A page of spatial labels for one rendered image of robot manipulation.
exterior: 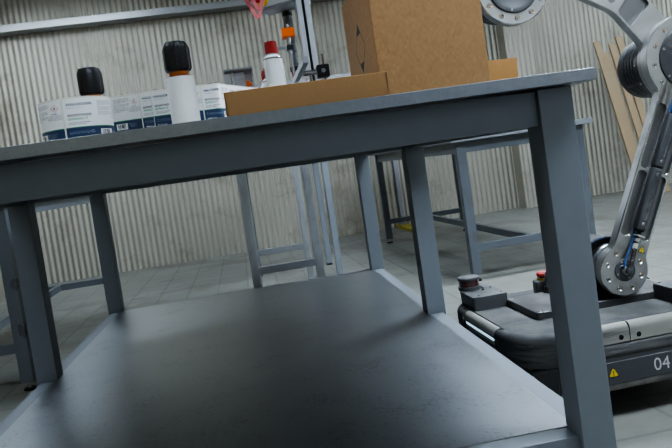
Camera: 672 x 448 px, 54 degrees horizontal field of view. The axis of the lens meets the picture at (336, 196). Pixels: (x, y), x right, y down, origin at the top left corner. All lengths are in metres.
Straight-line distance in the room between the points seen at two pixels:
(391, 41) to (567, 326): 0.66
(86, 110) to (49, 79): 4.81
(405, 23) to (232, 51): 5.26
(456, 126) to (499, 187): 5.95
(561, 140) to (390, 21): 0.46
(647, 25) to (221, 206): 5.05
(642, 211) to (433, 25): 0.84
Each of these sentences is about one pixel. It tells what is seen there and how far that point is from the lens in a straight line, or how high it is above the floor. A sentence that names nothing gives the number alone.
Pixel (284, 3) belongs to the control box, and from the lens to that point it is 2.32.
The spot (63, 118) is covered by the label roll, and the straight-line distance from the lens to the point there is 2.01.
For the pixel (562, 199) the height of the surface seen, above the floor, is 0.62.
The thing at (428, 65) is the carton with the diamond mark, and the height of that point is 0.91.
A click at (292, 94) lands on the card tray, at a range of 1.06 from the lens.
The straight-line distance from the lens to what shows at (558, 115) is 1.16.
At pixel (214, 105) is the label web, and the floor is 0.99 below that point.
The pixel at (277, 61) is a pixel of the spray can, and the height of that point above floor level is 1.03.
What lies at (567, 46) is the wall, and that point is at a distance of 7.48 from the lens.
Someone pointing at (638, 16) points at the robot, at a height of 1.01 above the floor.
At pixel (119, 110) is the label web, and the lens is 2.36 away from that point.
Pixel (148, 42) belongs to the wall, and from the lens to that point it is 6.70.
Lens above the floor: 0.74
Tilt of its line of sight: 3 degrees down
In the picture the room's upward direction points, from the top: 8 degrees counter-clockwise
